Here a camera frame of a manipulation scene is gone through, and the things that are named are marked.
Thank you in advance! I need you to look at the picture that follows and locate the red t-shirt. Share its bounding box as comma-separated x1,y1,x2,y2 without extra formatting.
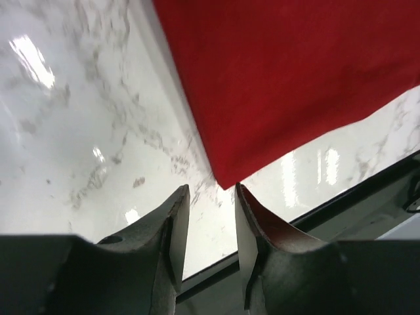
154,1,419,188

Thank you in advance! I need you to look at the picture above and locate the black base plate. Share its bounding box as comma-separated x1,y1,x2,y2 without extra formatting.
175,152,419,314

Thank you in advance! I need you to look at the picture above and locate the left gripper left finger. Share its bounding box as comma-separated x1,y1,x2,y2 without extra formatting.
1,185,190,314

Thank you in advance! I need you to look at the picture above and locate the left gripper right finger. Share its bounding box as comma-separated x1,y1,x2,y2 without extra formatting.
235,184,419,314

